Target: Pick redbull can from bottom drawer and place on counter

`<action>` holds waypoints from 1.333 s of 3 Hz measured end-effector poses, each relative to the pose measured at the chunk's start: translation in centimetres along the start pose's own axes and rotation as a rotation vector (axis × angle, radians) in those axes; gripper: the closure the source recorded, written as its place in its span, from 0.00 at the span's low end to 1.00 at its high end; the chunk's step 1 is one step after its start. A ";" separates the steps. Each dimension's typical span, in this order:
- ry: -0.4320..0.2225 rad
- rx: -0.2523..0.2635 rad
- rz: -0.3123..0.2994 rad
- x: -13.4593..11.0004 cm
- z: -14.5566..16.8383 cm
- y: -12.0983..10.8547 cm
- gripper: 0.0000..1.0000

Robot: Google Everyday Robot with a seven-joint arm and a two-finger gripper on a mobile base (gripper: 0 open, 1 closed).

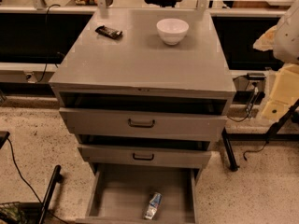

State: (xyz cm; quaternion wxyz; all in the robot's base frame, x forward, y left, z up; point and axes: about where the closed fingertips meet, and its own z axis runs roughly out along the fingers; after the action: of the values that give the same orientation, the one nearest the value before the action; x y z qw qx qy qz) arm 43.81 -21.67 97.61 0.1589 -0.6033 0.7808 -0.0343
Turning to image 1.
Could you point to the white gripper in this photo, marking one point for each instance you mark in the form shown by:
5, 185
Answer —
287, 37

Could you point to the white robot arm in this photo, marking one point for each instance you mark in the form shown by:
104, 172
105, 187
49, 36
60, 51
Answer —
286, 38

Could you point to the grey drawer cabinet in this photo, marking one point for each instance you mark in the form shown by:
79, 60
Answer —
139, 72

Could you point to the grey top drawer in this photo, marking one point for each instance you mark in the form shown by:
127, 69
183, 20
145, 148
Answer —
143, 124

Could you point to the grey open bottom drawer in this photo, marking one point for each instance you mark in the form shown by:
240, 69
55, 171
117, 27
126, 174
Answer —
121, 194

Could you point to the grey middle drawer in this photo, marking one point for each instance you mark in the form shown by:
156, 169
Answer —
147, 156

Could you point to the black table leg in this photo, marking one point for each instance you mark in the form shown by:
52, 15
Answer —
229, 151

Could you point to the white ceramic bowl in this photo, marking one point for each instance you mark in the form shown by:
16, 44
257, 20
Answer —
172, 31

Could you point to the dark snack bar wrapper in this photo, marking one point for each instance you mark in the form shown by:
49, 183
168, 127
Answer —
108, 32

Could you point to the black metal stand leg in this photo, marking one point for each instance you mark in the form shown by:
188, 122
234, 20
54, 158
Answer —
55, 178

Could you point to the wire basket with items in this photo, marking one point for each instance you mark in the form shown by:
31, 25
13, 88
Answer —
12, 213

